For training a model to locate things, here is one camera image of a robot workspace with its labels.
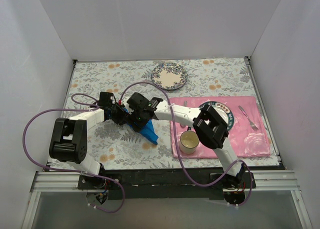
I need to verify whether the green rimmed white plate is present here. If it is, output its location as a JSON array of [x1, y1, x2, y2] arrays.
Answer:
[[199, 101, 235, 131]]

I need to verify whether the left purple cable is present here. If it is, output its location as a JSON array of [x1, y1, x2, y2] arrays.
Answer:
[[22, 93, 125, 214]]

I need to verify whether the aluminium frame rail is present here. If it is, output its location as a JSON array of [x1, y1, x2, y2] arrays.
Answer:
[[22, 170, 312, 229]]

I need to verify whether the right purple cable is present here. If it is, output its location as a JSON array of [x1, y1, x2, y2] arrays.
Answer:
[[118, 81, 253, 207]]

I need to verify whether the cream enamel mug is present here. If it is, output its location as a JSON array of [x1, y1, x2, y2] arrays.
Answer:
[[178, 127, 200, 155]]

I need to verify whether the silver fork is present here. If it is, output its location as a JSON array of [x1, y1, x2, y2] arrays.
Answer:
[[238, 105, 259, 132]]

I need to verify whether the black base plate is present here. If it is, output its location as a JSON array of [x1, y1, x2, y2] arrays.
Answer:
[[77, 168, 256, 200]]

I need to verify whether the blue cloth napkin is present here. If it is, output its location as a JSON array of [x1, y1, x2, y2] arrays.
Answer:
[[126, 111, 159, 145]]

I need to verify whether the purple cable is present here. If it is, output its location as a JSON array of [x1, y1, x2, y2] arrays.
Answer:
[[118, 81, 253, 207], [22, 93, 125, 214]]

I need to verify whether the silver spoon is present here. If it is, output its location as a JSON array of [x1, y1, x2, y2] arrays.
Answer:
[[180, 100, 188, 128]]

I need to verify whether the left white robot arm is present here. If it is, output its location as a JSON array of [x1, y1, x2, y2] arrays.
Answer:
[[49, 92, 128, 189]]

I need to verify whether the pink placemat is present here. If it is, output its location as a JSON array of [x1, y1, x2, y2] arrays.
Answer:
[[170, 96, 271, 158]]

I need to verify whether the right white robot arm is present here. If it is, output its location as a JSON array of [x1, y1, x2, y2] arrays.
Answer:
[[122, 92, 245, 188]]

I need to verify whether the blue floral plate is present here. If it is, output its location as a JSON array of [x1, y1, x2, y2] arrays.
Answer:
[[150, 62, 188, 91]]

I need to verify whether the floral tablecloth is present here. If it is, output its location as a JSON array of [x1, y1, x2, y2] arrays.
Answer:
[[49, 57, 280, 172]]

